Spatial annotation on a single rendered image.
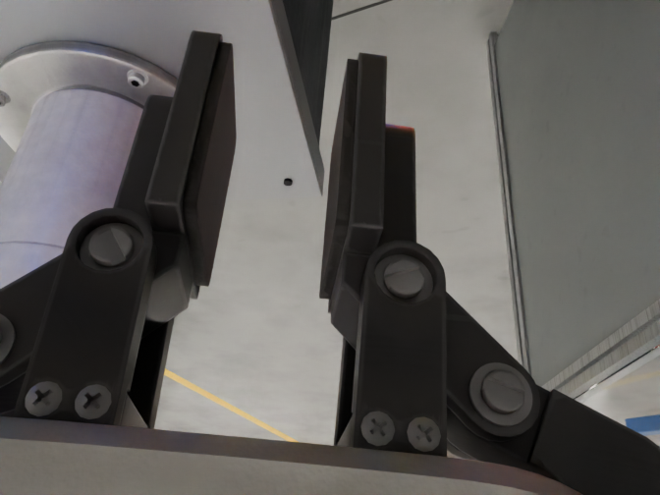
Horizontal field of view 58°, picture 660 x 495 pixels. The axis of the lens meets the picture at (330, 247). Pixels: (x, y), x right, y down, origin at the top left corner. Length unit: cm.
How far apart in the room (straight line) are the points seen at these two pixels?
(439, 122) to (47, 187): 157
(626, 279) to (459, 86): 104
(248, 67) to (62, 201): 16
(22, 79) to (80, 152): 9
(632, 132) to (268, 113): 59
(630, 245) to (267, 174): 53
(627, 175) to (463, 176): 124
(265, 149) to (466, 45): 123
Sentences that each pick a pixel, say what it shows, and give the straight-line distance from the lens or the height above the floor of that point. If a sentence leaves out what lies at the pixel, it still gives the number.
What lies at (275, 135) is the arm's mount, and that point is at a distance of 52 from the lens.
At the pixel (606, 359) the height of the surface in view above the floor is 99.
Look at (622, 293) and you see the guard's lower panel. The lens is 91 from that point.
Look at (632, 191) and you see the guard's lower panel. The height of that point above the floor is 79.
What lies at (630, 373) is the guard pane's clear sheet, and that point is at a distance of 90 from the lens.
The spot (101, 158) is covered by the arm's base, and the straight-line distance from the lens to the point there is 46.
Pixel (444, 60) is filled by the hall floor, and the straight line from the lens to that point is 175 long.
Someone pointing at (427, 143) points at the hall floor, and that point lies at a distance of 199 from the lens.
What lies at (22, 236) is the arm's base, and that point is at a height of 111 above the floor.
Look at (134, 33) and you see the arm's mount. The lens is 47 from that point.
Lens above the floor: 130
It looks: 31 degrees down
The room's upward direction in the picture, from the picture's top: 176 degrees counter-clockwise
